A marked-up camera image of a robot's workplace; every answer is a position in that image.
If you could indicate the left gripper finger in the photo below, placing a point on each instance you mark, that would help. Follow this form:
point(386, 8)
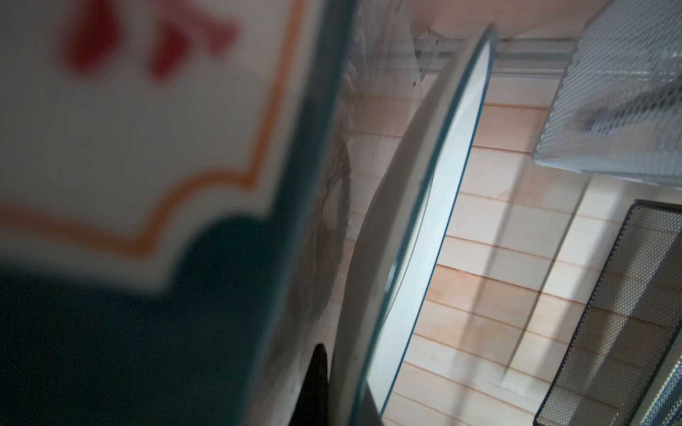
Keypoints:
point(312, 408)

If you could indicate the white plate black clover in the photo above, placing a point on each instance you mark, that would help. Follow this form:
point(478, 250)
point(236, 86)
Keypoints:
point(402, 234)

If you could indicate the green rim lettered plate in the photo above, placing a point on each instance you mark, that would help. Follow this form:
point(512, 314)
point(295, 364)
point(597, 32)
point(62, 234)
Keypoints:
point(159, 160)

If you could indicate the black mesh wall basket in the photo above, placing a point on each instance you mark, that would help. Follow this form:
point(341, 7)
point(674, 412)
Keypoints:
point(628, 325)

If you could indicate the aluminium frame rail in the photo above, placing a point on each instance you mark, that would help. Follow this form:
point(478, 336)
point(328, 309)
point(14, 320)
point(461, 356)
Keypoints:
point(513, 57)

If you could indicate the white wire wall shelf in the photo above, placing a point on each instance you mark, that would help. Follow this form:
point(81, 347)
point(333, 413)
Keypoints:
point(617, 111)

